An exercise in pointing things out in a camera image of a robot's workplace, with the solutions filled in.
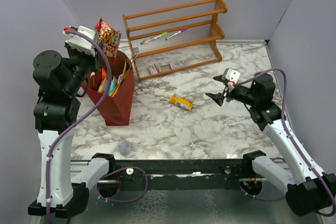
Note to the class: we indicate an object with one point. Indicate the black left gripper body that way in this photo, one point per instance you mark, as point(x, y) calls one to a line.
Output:
point(81, 64)

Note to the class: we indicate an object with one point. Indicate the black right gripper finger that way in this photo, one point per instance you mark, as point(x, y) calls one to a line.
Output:
point(220, 79)
point(217, 98)

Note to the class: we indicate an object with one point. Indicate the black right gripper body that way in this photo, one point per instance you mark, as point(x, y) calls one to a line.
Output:
point(243, 94)

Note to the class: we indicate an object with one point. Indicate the orange Fox's candy bag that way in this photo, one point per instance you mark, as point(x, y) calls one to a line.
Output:
point(104, 81)

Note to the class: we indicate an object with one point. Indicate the teal mint candy bag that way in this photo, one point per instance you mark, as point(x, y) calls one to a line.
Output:
point(112, 86)

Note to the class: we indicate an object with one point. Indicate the red yellow snack packet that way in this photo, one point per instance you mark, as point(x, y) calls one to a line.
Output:
point(108, 39)

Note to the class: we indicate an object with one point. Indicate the gold brown chips bag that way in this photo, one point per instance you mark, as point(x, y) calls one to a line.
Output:
point(127, 69)

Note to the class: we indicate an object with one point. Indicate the brown and red paper bag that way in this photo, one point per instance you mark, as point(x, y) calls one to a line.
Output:
point(116, 110)

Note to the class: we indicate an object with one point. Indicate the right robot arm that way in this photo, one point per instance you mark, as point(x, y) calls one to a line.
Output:
point(306, 187)

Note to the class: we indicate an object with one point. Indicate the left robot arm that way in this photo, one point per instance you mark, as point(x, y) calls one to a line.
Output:
point(55, 113)

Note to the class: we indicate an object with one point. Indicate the yellow snack bar packet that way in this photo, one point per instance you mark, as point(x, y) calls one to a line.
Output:
point(180, 101)

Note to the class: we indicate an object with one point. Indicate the pink capped marker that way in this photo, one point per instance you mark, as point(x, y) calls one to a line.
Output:
point(176, 33)

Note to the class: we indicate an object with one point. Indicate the red white staples box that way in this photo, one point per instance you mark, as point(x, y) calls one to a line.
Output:
point(154, 69)

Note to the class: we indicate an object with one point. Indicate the wooden three-tier rack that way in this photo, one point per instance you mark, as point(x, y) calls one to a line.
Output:
point(203, 28)

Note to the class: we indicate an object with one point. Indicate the green capped marker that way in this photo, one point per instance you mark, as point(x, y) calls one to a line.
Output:
point(153, 38)

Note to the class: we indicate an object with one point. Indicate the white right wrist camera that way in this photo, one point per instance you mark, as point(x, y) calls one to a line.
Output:
point(230, 77)

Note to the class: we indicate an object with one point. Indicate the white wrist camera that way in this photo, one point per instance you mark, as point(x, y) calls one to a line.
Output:
point(79, 43)
point(230, 77)

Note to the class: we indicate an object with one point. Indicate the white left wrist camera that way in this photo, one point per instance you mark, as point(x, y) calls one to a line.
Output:
point(79, 43)

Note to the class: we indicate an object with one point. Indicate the black base frame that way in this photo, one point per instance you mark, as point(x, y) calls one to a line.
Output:
point(175, 174)

